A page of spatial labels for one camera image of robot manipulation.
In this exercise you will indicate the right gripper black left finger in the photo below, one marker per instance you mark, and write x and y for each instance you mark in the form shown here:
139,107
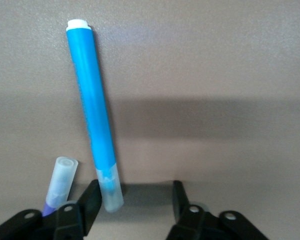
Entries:
65,222

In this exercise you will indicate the blue marker with clear cap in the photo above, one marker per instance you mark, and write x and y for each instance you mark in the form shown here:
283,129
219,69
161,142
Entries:
90,100

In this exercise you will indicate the purple marker with clear cap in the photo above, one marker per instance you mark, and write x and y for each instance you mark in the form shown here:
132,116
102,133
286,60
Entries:
61,180

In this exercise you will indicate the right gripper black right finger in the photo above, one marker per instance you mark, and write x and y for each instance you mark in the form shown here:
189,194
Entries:
190,225

